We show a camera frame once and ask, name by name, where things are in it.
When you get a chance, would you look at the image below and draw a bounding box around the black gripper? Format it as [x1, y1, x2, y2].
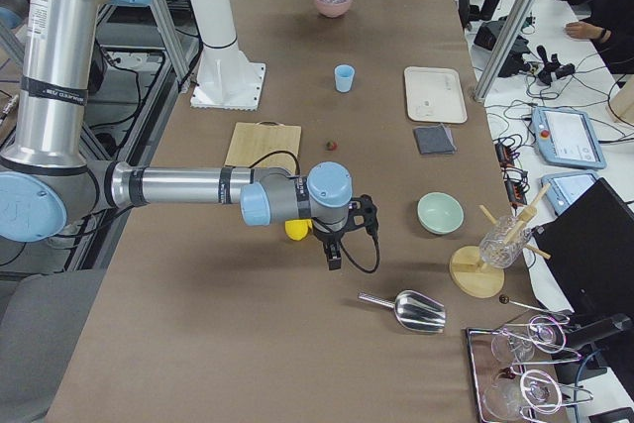
[313, 224, 351, 270]

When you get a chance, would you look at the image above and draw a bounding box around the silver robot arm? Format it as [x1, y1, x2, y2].
[1, 0, 354, 269]

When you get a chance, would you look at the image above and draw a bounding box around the metal ice scoop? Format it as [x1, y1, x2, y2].
[358, 290, 446, 334]

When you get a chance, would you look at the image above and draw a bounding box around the light blue plastic cup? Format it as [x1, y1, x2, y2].
[334, 64, 356, 93]

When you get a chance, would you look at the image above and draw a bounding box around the wooden cup tree stand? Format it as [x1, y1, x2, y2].
[449, 184, 551, 298]

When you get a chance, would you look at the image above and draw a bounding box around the yellow lemon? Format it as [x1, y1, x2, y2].
[284, 219, 312, 241]

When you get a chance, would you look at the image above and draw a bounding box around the mint green bowl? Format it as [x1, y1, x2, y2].
[417, 192, 465, 235]

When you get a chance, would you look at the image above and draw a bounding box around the wooden cutting board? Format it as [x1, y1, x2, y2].
[225, 122, 302, 171]

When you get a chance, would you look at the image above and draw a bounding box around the cream rabbit tray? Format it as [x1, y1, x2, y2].
[404, 66, 468, 124]

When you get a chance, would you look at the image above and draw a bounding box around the grey folded cloth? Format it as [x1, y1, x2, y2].
[413, 124, 457, 155]

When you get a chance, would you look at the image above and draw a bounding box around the clear glass on stand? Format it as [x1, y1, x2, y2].
[479, 216, 531, 269]

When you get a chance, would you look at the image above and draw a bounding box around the wine glass rack tray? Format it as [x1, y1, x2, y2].
[465, 314, 593, 422]

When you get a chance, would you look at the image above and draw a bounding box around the blue teach pendant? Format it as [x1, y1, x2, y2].
[540, 170, 599, 215]
[531, 107, 607, 170]

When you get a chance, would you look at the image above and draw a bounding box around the black monitor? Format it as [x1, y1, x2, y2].
[534, 178, 633, 317]

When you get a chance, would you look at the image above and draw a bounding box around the person in black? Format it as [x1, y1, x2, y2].
[555, 0, 634, 75]

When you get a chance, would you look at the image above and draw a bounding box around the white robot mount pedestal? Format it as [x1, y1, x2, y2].
[190, 0, 265, 111]

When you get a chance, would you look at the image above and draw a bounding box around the aluminium frame post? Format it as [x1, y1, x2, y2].
[473, 0, 535, 104]

